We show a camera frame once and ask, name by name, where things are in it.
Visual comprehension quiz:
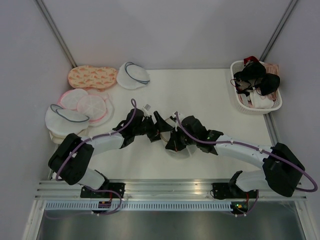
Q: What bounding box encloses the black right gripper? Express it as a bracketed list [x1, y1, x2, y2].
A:
[166, 125, 198, 152]

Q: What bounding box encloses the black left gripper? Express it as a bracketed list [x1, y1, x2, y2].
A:
[133, 111, 172, 143]

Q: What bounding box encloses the white mesh laundry bag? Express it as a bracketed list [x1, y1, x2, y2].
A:
[160, 116, 197, 160]

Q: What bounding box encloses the black bra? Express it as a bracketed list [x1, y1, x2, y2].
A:
[233, 57, 280, 96]

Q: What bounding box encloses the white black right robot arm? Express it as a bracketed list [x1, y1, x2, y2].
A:
[165, 116, 305, 198]

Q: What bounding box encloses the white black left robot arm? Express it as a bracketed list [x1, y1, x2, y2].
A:
[48, 109, 173, 198]

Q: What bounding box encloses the orange patterned laundry bag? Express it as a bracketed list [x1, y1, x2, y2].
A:
[67, 65, 118, 90]

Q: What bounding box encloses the white bra in basket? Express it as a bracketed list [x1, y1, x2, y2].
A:
[247, 91, 274, 109]

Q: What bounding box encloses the white plastic laundry basket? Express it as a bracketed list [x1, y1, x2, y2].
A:
[228, 56, 283, 115]

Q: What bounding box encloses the pink garment in basket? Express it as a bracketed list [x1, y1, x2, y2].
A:
[262, 62, 279, 76]

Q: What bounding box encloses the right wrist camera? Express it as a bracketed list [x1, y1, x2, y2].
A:
[169, 112, 185, 132]

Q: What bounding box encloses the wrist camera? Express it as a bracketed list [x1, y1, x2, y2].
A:
[141, 104, 151, 117]
[169, 112, 185, 132]

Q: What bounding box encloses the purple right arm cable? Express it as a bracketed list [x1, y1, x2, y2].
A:
[174, 111, 318, 193]

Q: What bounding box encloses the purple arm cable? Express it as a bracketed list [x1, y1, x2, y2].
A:
[54, 98, 138, 181]
[174, 111, 318, 193]

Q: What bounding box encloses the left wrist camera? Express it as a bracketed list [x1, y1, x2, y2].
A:
[141, 104, 151, 117]

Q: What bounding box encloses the aluminium table edge rail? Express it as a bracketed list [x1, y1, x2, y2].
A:
[34, 178, 308, 201]

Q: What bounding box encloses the white slotted cable duct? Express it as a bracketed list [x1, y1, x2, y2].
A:
[45, 200, 233, 212]

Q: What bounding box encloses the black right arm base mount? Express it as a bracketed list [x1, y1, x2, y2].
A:
[210, 170, 258, 200]

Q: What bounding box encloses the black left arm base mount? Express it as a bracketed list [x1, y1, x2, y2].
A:
[80, 182, 126, 199]

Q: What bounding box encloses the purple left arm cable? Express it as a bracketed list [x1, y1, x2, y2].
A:
[54, 98, 138, 181]

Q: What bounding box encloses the right corner aluminium post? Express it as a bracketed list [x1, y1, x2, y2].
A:
[259, 0, 300, 62]

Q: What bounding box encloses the corner aluminium post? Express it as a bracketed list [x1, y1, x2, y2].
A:
[34, 0, 77, 68]
[259, 0, 300, 62]

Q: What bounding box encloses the left corner aluminium post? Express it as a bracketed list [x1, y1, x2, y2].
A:
[34, 0, 77, 68]

